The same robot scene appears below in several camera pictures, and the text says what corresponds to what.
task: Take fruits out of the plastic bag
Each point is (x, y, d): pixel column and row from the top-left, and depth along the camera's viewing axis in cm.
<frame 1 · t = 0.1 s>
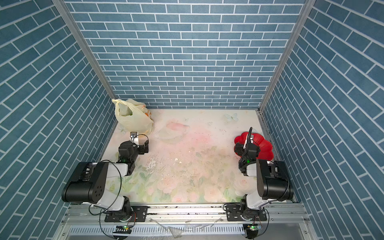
left hand: (142, 140, 94), fingers open
right hand: (247, 143, 95), fingers open
yellowish plastic fruit-print bag: (133, 116, 86), point 25 cm above the table
red flower-shaped plastic plate: (265, 152, 92), point 7 cm above the table

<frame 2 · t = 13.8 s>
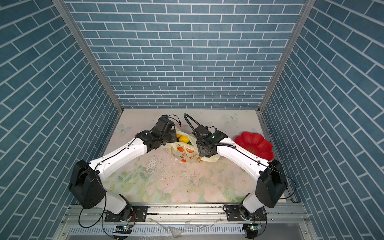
left hand: (178, 135, 84), fingers closed
right hand: (208, 149, 83), fingers open
yellowish plastic fruit-print bag: (188, 153, 83), point 14 cm above the table
yellow lemon toy: (184, 139, 92), point 11 cm above the table
the other named things where they were.

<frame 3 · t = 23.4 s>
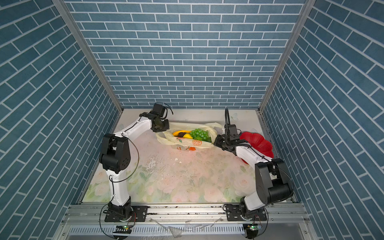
left hand: (170, 127, 98), fingers closed
right hand: (216, 140, 92), fingers closed
yellowish plastic fruit-print bag: (166, 137, 93), point 11 cm above the table
green grape bunch toy: (201, 135, 101), point 6 cm above the table
yellow banana toy: (176, 133, 104), point 4 cm above the table
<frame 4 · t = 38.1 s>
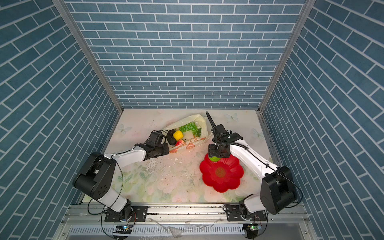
left hand: (171, 149, 94), fingers closed
right hand: (214, 153, 85), fingers open
red flower-shaped plastic plate: (223, 175, 89), on the table
yellow lemon toy: (178, 135, 101), point 6 cm above the table
green grape bunch toy: (191, 126, 107), point 5 cm above the table
green lime toy: (214, 159, 82), point 13 cm above the table
red strawberry toy: (180, 142, 98), point 5 cm above the table
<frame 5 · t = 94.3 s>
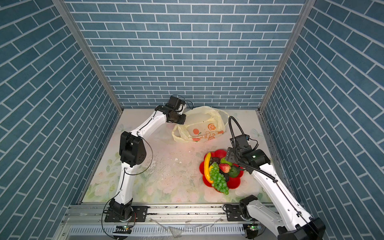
left hand: (186, 120, 98), fingers closed
right hand: (235, 156, 77), fingers open
yellowish plastic fruit-print bag: (202, 124, 113), point 2 cm above the table
green grape bunch toy: (219, 182, 78), point 9 cm above the table
dark green avocado toy: (234, 172, 84), point 7 cm above the table
dark mangosteen toy: (215, 159, 90), point 5 cm above the table
